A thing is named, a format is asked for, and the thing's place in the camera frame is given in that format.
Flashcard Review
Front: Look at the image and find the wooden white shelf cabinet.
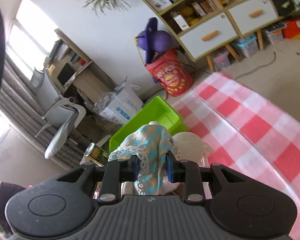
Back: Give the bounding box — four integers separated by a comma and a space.
142, 0, 298, 71

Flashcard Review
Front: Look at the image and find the red white checkered tablecloth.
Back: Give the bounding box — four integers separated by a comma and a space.
172, 73, 300, 239

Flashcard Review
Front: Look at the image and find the purple balance ball toy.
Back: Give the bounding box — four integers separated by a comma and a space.
135, 17, 172, 64

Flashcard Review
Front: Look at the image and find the wooden computer desk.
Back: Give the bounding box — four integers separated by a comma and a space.
44, 28, 117, 102

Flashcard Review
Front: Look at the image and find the teal floral lace cloth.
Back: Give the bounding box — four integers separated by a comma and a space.
108, 121, 180, 195

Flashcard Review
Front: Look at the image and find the green plastic storage bin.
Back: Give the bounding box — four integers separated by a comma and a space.
109, 96, 188, 152

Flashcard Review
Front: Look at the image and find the yellow black tin can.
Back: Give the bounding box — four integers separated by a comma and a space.
84, 142, 109, 166

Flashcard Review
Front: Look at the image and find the cream knitted soft toy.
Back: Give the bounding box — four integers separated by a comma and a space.
144, 122, 213, 170

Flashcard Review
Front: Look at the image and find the grey white office chair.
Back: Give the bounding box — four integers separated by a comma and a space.
30, 69, 87, 159

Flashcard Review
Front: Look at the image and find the white blue cardboard box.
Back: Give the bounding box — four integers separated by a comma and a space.
93, 77, 143, 127

